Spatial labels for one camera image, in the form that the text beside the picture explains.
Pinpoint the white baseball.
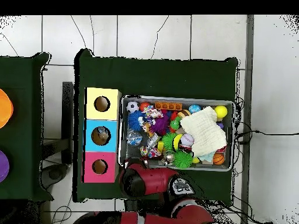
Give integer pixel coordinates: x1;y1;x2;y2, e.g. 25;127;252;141
180;133;195;147

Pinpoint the silver wire mesh bin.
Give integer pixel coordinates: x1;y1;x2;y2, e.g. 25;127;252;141
118;94;235;173

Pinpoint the wooden box with three holes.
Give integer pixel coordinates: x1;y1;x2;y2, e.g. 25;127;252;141
82;87;122;184

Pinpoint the crushed clear plastic bottle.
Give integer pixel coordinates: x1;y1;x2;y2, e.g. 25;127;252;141
126;131;143;147
96;129;110;142

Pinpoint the dark green table cloth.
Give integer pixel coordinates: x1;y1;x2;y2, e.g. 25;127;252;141
0;52;54;202
72;48;239;203

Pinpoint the orange round object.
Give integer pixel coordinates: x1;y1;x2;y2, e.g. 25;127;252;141
0;88;14;130

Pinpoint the cream waffle cloth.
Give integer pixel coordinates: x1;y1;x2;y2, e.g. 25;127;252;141
180;106;228;158

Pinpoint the green puffer ball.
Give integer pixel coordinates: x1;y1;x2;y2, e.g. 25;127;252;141
173;150;194;169

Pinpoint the purple spiky toy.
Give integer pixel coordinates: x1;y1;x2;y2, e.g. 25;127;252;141
150;114;170;137

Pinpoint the blue puffer ball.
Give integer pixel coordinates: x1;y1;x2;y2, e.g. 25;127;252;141
127;110;145;131

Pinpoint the soccer ball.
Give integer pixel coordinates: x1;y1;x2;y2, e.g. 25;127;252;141
126;100;140;114

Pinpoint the orange basketball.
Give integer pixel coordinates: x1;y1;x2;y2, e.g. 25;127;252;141
213;152;225;165

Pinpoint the purple round object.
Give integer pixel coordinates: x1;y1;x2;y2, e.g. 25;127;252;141
0;150;11;183

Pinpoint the crushed drink can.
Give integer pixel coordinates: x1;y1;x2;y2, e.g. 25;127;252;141
162;150;176;167

